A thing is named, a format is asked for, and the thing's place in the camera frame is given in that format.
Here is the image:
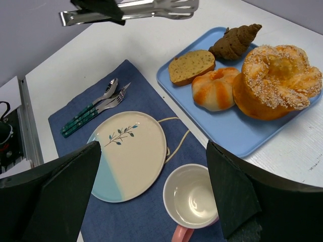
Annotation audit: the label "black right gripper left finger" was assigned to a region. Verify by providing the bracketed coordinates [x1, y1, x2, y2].
[1, 141, 101, 241]

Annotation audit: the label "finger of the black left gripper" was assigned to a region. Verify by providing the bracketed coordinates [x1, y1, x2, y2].
[70, 0, 126, 26]

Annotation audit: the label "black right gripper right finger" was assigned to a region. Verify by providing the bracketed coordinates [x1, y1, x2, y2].
[206, 141, 322, 241]

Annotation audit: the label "stainless steel tongs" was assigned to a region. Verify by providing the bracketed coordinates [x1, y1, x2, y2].
[59, 1, 199, 26]

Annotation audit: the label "brown chocolate croissant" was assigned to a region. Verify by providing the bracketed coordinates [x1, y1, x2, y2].
[208, 24, 262, 61]

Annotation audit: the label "yellow bread slice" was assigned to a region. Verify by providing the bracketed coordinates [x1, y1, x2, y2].
[168, 50, 216, 86]

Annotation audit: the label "pink mug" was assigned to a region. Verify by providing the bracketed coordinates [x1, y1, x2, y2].
[163, 163, 219, 241]

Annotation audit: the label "light blue tray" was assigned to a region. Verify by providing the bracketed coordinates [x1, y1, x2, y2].
[155, 26, 323, 159]

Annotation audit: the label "blue cloth placemat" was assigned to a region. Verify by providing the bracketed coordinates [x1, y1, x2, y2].
[48, 60, 207, 241]

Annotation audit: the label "cream and blue plate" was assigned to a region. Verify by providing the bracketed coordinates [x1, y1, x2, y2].
[88, 111, 167, 203]

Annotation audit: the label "orange striped round bun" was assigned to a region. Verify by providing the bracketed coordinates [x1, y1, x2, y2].
[191, 67, 240, 112]

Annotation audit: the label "sugar-topped tall orange bun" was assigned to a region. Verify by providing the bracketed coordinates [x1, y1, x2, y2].
[233, 45, 322, 120]

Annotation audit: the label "aluminium frame rail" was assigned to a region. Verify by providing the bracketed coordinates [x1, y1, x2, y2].
[18, 79, 44, 167]

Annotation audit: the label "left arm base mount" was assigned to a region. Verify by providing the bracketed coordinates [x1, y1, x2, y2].
[1, 101, 24, 173]

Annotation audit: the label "spoon with green handle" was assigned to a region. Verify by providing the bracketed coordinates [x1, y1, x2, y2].
[61, 78, 119, 134]

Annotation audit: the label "fork with green handle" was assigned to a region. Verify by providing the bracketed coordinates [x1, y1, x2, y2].
[62, 86, 127, 138]

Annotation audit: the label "knife with green handle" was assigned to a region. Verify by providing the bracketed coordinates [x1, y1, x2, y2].
[61, 79, 131, 138]

